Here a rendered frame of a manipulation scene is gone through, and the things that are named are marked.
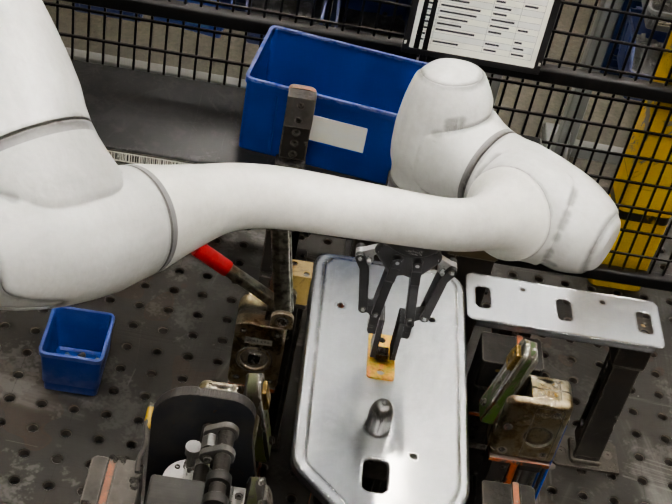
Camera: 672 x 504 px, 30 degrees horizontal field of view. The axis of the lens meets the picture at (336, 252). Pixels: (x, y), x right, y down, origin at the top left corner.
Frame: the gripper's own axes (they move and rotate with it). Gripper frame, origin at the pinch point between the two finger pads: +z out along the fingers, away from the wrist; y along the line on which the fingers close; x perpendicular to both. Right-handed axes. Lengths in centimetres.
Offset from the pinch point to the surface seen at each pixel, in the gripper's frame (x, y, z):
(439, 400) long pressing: -6.2, 8.0, 4.6
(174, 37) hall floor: 231, -58, 105
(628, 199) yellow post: 58, 44, 14
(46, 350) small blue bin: 14, -48, 29
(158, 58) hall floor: 217, -61, 105
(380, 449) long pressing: -16.1, 0.5, 4.6
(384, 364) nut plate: -1.5, 0.5, 4.3
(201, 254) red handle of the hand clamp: -1.0, -25.4, -9.4
